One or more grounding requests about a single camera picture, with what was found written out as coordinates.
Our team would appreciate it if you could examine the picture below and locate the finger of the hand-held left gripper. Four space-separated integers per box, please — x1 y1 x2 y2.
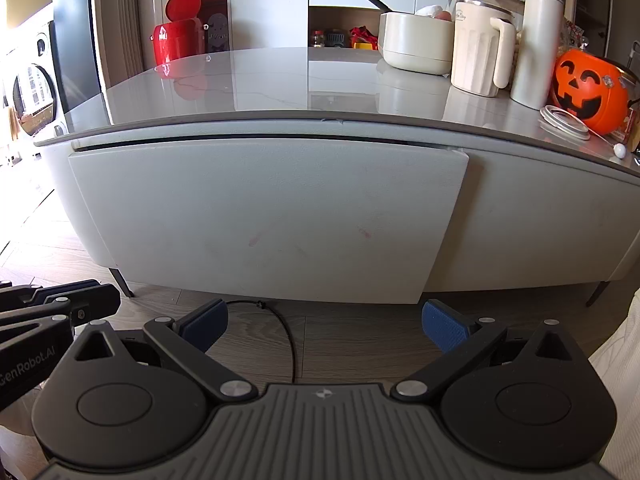
0 284 121 345
0 279 103 307

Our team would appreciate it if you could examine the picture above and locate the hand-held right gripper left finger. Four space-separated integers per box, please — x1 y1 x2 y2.
75 298 257 403

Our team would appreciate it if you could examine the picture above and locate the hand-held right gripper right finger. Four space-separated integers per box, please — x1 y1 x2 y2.
391 298 576 403

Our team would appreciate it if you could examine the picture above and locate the wooden drawer with grey front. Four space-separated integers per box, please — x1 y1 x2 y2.
67 135 471 306

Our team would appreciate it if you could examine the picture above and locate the person's white clothing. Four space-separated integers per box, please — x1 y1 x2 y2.
589 290 640 480

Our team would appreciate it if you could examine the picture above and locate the white washing machine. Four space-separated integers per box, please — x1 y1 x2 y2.
0 20 68 138

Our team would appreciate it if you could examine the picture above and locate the metal jar lid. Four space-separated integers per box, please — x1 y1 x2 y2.
539 105 592 141

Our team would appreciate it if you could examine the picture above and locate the white ball on stick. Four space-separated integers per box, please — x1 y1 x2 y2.
584 126 628 157

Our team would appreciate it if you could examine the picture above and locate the grey oval table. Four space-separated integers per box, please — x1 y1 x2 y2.
34 47 640 308

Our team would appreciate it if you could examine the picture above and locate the dark tall panel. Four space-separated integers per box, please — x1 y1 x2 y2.
50 0 103 111

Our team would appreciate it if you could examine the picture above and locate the red and white box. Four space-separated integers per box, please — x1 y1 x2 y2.
607 109 640 144

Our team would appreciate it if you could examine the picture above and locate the white ribbed pitcher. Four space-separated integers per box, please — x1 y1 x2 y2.
451 0 517 98

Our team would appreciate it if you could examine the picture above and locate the red trash can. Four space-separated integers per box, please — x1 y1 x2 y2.
151 0 207 67

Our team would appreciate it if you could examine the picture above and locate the orange pumpkin bucket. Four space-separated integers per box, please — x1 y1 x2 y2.
550 49 638 136

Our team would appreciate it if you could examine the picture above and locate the white round container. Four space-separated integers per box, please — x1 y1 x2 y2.
377 10 457 77

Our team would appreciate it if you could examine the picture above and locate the grey ghost decoration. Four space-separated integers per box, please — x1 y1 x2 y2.
207 12 229 54

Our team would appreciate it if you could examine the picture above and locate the white thermos bottle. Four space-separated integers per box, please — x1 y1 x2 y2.
510 0 566 110

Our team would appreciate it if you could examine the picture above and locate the clear snack bag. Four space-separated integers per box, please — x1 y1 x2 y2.
562 16 587 55

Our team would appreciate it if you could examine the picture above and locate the black cable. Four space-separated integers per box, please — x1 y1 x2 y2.
227 300 297 384

